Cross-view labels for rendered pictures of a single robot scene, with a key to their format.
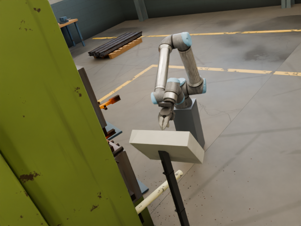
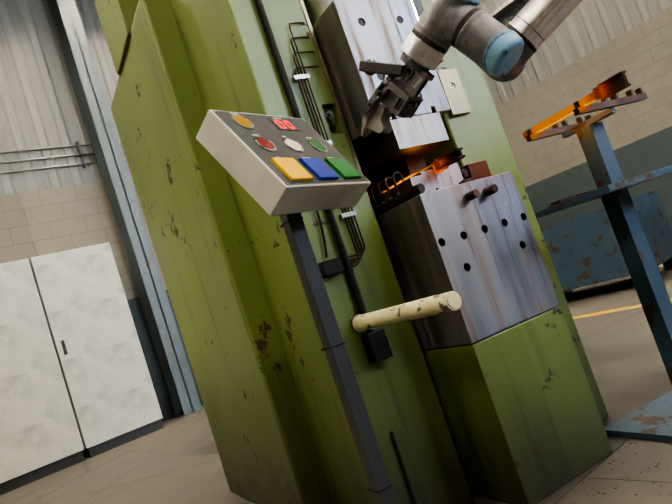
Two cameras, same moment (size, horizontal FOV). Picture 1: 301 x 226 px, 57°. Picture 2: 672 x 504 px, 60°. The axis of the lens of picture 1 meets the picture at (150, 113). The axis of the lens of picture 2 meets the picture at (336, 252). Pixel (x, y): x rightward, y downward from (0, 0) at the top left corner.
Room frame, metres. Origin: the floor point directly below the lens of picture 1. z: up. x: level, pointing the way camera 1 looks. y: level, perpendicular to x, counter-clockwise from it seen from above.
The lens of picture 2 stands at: (1.37, -1.42, 0.71)
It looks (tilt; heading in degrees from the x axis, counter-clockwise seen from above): 4 degrees up; 93
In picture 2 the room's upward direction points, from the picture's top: 19 degrees counter-clockwise
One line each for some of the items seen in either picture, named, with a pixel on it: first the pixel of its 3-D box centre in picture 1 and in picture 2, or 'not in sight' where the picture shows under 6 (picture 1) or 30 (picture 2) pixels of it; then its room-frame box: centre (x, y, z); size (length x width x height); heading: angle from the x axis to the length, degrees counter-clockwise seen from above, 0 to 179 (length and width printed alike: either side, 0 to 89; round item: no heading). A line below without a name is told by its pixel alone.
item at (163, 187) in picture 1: (159, 191); (401, 313); (1.41, 0.10, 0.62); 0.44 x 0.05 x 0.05; 122
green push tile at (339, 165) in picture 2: not in sight; (342, 169); (1.38, 0.01, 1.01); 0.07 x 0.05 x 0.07; 57
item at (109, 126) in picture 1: (97, 132); (612, 189); (2.19, 0.51, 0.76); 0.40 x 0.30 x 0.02; 28
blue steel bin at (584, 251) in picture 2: not in sight; (589, 253); (3.33, 4.17, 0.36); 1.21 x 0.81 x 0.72; 136
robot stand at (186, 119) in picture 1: (188, 127); not in sight; (2.53, -0.36, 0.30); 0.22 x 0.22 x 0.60; 60
